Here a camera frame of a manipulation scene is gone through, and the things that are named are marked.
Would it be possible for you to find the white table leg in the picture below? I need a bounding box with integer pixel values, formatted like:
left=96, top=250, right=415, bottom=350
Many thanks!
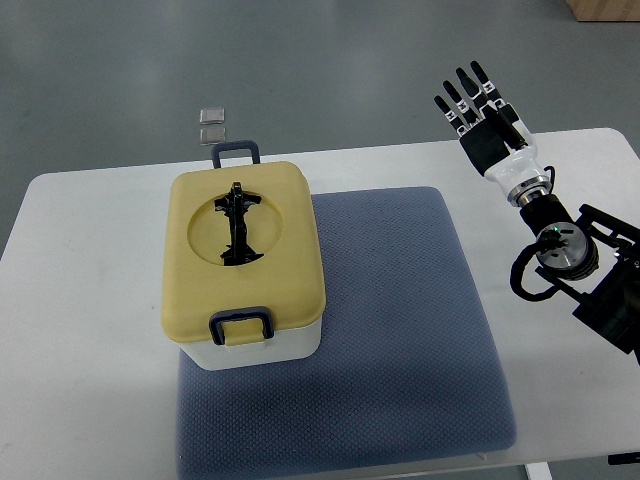
left=524, top=462, right=553, bottom=480

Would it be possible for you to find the white storage box base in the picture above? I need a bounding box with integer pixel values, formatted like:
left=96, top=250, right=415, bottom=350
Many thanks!
left=179, top=316, right=323, bottom=371

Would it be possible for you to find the blue textured mat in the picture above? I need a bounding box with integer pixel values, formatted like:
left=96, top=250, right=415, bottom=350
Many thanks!
left=176, top=187, right=517, bottom=479

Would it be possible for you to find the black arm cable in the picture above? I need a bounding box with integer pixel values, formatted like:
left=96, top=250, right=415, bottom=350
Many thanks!
left=510, top=240, right=566, bottom=302

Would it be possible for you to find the yellow storage box lid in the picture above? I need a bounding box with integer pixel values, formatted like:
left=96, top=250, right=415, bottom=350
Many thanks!
left=161, top=140, right=326, bottom=347

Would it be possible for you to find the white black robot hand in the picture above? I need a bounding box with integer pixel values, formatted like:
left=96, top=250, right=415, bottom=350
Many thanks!
left=434, top=61, right=554, bottom=207

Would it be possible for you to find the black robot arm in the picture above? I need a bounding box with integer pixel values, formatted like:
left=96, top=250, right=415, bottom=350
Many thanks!
left=510, top=194, right=639, bottom=355

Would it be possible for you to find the upper metal floor plate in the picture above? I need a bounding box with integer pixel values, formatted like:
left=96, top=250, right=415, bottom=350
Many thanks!
left=199, top=107, right=225, bottom=125

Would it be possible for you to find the wooden box corner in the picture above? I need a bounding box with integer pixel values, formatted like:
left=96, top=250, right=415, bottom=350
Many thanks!
left=566, top=0, right=639, bottom=22

